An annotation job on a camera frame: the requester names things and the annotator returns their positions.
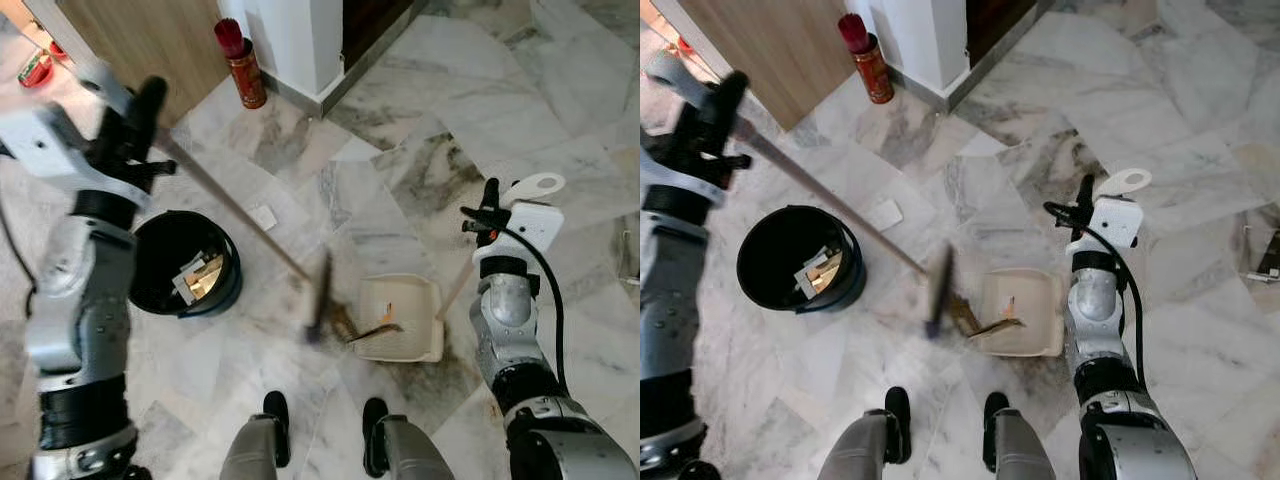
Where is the red cylindrical can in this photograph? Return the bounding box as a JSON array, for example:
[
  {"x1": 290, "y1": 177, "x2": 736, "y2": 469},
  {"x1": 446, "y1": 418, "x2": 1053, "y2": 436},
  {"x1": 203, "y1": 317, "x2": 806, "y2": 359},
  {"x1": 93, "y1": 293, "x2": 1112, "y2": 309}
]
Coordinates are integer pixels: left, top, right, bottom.
[
  {"x1": 213, "y1": 17, "x2": 269, "y2": 110},
  {"x1": 837, "y1": 12, "x2": 896, "y2": 106}
]

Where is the small red and green dish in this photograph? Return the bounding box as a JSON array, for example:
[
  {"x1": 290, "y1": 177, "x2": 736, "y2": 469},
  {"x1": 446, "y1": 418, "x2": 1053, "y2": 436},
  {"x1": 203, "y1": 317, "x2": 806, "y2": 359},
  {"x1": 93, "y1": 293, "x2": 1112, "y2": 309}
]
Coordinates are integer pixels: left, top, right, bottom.
[{"x1": 18, "y1": 52, "x2": 56, "y2": 89}]

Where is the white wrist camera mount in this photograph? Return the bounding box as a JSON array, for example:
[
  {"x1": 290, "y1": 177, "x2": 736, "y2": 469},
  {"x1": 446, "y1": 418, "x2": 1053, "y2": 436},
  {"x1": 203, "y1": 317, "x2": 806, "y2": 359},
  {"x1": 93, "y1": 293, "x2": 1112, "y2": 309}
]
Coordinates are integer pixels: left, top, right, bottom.
[
  {"x1": 499, "y1": 202, "x2": 565, "y2": 257},
  {"x1": 0, "y1": 104, "x2": 89, "y2": 207},
  {"x1": 1089, "y1": 196, "x2": 1145, "y2": 252}
]

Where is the small dark floor box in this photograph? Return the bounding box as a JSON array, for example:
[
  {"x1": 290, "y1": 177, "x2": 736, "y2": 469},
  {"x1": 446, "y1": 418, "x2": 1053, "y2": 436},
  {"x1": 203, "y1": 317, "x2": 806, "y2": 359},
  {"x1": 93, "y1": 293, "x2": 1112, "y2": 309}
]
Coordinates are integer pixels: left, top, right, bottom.
[
  {"x1": 614, "y1": 240, "x2": 641, "y2": 286},
  {"x1": 1246, "y1": 228, "x2": 1280, "y2": 285}
]

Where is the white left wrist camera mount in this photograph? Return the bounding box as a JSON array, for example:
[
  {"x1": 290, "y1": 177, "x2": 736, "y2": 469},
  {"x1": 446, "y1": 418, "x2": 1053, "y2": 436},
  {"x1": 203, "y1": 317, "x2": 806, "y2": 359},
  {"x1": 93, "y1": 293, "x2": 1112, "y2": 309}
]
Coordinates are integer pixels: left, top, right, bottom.
[{"x1": 0, "y1": 104, "x2": 89, "y2": 207}]

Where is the grey right robot leg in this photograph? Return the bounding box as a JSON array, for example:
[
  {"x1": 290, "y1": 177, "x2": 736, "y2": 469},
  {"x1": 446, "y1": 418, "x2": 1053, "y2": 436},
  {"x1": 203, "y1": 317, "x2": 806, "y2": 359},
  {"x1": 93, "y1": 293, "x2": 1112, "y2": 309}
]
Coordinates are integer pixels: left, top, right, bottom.
[
  {"x1": 982, "y1": 391, "x2": 1058, "y2": 480},
  {"x1": 361, "y1": 396, "x2": 457, "y2": 480}
]

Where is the grey robot leg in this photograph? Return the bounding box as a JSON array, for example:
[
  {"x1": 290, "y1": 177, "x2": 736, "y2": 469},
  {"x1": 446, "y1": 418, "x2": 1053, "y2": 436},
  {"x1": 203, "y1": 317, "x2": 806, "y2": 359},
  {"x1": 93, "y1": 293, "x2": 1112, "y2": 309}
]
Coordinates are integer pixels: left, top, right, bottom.
[
  {"x1": 219, "y1": 391, "x2": 292, "y2": 480},
  {"x1": 361, "y1": 396, "x2": 457, "y2": 480},
  {"x1": 982, "y1": 391, "x2": 1058, "y2": 480},
  {"x1": 817, "y1": 387, "x2": 914, "y2": 480}
]

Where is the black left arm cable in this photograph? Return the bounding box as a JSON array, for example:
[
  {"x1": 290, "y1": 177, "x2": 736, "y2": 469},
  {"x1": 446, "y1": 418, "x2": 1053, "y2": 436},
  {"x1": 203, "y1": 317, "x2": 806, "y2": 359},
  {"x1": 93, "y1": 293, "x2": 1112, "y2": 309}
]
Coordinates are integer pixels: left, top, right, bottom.
[{"x1": 0, "y1": 195, "x2": 39, "y2": 313}]

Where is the beige long-handled dustpan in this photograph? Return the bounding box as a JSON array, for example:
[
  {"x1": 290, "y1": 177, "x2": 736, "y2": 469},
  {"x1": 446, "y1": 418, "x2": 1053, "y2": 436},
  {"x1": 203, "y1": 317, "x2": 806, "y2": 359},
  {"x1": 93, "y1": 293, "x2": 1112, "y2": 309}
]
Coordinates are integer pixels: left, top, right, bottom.
[
  {"x1": 975, "y1": 167, "x2": 1154, "y2": 359},
  {"x1": 345, "y1": 172, "x2": 567, "y2": 364}
]

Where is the gold and white packaging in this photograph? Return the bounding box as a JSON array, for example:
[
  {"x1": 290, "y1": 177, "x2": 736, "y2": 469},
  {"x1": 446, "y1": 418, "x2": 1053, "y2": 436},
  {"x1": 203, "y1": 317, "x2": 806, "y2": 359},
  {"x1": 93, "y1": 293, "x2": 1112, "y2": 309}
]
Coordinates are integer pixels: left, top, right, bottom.
[
  {"x1": 171, "y1": 251, "x2": 227, "y2": 307},
  {"x1": 796, "y1": 247, "x2": 847, "y2": 299}
]

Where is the grey left robot leg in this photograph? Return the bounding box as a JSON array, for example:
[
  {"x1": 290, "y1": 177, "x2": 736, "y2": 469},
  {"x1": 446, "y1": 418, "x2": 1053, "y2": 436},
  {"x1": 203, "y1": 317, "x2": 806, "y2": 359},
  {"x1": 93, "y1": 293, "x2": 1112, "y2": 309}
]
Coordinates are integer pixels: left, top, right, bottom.
[
  {"x1": 219, "y1": 391, "x2": 292, "y2": 480},
  {"x1": 817, "y1": 387, "x2": 914, "y2": 480}
]

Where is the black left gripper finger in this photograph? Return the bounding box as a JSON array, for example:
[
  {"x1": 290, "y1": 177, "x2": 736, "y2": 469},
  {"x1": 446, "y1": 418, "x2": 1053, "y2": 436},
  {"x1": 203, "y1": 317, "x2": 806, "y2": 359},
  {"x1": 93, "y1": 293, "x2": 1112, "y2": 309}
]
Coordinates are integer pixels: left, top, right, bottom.
[
  {"x1": 698, "y1": 69, "x2": 750, "y2": 143},
  {"x1": 124, "y1": 76, "x2": 170, "y2": 153}
]

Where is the grey long-handled broom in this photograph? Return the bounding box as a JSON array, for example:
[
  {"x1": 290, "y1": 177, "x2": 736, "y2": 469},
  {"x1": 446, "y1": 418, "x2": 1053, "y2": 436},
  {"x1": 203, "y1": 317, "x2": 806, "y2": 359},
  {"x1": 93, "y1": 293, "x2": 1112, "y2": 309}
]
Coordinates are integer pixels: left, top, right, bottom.
[
  {"x1": 75, "y1": 58, "x2": 339, "y2": 343},
  {"x1": 645, "y1": 48, "x2": 959, "y2": 339}
]

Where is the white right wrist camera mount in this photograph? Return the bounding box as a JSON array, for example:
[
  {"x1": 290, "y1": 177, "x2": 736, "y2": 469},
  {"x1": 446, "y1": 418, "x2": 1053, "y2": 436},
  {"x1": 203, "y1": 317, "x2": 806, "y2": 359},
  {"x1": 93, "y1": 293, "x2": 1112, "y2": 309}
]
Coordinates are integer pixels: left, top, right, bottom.
[
  {"x1": 499, "y1": 202, "x2": 565, "y2": 257},
  {"x1": 1089, "y1": 196, "x2": 1145, "y2": 252}
]

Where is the light wooden door panel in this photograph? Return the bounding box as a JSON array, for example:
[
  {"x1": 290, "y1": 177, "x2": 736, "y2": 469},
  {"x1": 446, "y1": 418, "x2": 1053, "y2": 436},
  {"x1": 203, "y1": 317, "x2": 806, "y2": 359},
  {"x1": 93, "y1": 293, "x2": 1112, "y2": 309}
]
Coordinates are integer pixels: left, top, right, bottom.
[
  {"x1": 55, "y1": 0, "x2": 233, "y2": 129},
  {"x1": 678, "y1": 0, "x2": 869, "y2": 131}
]

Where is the black plastic bucket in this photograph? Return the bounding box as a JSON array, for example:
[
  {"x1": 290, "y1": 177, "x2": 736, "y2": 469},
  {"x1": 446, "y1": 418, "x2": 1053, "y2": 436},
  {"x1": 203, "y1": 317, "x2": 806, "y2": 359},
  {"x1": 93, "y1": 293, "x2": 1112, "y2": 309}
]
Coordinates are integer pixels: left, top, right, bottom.
[
  {"x1": 129, "y1": 210, "x2": 244, "y2": 320},
  {"x1": 736, "y1": 204, "x2": 868, "y2": 315}
]

